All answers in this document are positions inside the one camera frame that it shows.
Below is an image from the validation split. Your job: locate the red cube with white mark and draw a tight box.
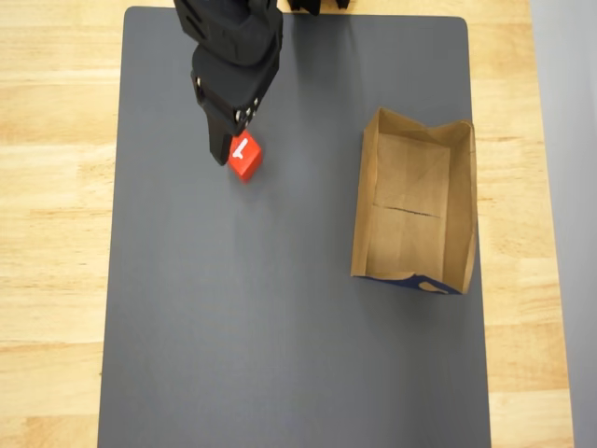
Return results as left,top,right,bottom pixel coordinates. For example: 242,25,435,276
228,129,264,185

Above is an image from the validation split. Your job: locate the grey rubber mat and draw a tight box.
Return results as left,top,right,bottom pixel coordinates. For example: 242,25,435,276
96,5,492,448

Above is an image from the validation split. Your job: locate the brown paper bag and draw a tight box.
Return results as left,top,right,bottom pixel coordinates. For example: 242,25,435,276
350,106,479,296

